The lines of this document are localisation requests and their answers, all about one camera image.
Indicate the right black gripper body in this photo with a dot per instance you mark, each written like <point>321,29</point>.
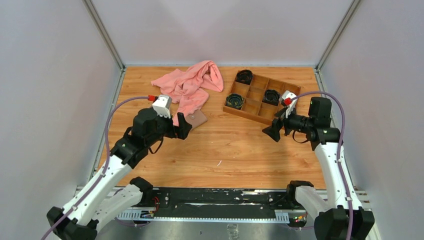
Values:
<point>296,122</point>

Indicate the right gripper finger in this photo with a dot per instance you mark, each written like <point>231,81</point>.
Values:
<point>281,114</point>
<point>272,132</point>

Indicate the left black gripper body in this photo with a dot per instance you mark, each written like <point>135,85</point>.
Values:
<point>165,127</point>

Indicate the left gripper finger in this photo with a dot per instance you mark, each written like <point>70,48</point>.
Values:
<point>181,119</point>
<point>182,131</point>

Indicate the pink card holder wallet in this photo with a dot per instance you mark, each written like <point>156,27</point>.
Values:
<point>196,119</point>

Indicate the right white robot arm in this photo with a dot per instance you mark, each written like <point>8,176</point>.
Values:
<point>341,216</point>

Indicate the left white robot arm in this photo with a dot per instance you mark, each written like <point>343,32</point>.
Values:
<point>90,210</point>

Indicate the rolled belt middle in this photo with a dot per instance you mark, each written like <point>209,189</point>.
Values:
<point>271,97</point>

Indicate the rolled belt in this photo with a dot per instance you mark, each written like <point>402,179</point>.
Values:
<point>234,101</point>
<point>271,97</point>
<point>244,77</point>

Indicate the wooden divided tray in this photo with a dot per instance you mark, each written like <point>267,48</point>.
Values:
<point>253,108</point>

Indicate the pink cloth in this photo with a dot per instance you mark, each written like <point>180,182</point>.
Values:
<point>188,88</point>

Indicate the rolled belt front left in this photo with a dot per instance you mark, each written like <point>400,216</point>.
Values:
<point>234,101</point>

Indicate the rolled belt back left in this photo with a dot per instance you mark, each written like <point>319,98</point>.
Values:
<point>244,77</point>

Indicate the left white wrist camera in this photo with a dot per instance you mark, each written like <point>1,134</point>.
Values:
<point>162,106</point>

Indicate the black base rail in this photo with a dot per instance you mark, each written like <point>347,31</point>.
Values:
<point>217,205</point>

